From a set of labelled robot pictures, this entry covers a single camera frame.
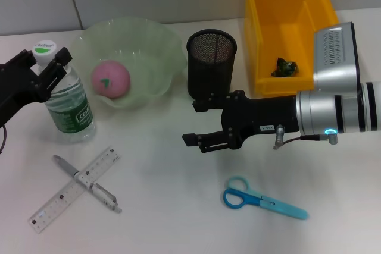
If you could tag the silver clear pen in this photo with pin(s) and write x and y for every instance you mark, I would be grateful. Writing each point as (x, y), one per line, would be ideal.
(101, 194)

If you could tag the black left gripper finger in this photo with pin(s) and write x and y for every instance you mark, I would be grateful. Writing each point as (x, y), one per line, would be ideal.
(26, 57)
(55, 68)

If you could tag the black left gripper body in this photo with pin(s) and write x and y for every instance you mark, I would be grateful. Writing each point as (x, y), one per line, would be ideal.
(15, 84)

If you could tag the blue scissors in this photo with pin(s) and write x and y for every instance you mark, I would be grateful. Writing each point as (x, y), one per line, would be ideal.
(235, 200)

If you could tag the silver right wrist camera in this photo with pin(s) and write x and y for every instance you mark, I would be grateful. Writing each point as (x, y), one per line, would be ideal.
(336, 57)

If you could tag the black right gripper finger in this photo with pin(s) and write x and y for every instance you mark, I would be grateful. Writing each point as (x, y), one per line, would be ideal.
(208, 142)
(208, 104)

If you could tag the translucent green fruit bowl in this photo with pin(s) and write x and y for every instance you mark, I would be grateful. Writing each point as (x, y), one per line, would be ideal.
(149, 57)

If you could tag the pink peach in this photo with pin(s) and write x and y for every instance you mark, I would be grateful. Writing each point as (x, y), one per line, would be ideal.
(113, 78)

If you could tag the yellow plastic bin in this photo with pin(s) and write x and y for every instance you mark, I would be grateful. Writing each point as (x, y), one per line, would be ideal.
(274, 13)

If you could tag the clear plastic ruler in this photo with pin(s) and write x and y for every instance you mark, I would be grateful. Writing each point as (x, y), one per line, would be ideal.
(53, 206)

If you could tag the clear water bottle green label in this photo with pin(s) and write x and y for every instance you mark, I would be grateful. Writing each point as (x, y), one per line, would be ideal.
(71, 114)

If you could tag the dark green plastic wrapper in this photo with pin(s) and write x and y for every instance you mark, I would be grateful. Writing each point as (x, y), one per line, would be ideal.
(284, 68)

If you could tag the black mesh pen holder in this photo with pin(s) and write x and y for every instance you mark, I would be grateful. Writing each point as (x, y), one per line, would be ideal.
(208, 72)

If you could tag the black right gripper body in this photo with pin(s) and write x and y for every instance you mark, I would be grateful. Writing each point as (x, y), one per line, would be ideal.
(262, 114)

